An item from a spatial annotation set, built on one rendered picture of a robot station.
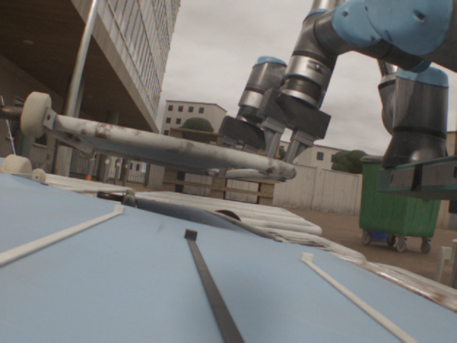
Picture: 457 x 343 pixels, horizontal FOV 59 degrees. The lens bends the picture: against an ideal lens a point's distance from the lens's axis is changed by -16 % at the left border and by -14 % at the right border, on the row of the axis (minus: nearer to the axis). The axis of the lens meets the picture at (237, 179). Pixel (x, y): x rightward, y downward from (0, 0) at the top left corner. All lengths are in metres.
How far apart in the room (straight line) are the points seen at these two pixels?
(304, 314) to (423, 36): 0.45
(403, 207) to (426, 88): 5.65
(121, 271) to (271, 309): 0.05
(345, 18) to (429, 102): 0.39
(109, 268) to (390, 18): 0.49
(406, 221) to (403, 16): 6.21
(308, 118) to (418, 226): 6.12
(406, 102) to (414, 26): 0.57
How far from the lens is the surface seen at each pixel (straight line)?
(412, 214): 6.78
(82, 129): 0.68
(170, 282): 0.17
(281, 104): 0.87
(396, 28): 0.58
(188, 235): 0.30
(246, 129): 1.28
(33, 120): 0.61
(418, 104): 1.10
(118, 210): 0.36
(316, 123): 0.89
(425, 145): 1.08
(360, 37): 0.80
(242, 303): 0.16
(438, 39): 0.58
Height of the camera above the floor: 0.60
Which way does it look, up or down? 1 degrees up
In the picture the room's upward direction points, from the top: 8 degrees clockwise
